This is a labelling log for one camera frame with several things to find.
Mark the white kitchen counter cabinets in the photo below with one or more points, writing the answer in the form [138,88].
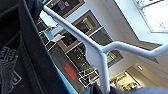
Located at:
[125,81]

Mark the wood framed glass door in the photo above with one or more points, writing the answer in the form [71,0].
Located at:
[88,25]
[75,5]

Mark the white chair blue seat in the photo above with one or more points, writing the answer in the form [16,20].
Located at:
[50,35]

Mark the large framed window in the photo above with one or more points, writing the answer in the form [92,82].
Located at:
[155,15]

